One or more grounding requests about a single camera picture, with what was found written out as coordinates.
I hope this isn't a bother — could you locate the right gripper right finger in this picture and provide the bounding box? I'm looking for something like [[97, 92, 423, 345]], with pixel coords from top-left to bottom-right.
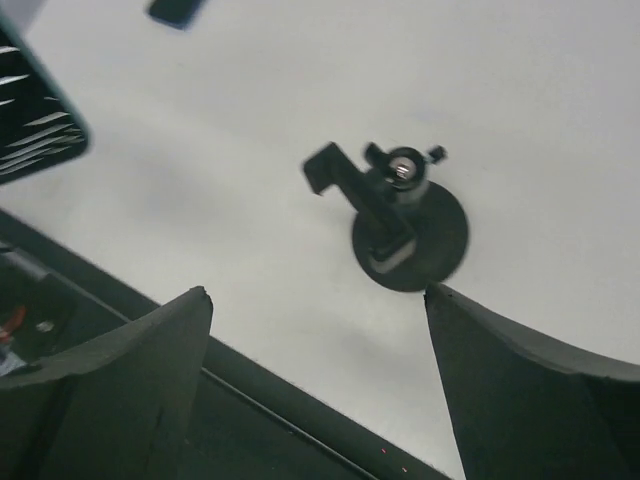
[[424, 283, 639, 479]]

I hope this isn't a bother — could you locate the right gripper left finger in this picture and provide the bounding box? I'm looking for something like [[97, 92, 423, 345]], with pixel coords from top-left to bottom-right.
[[1, 286, 213, 480]]

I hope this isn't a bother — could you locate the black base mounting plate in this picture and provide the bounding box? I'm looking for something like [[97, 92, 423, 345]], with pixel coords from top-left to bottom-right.
[[1, 213, 440, 479]]

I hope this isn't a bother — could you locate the black phone blue edge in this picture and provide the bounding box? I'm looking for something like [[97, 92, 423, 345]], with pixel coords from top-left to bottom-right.
[[1, 15, 91, 185]]

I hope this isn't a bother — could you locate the black round-base phone stand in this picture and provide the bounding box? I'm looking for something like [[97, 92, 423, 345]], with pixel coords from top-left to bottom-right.
[[302, 142, 470, 292]]

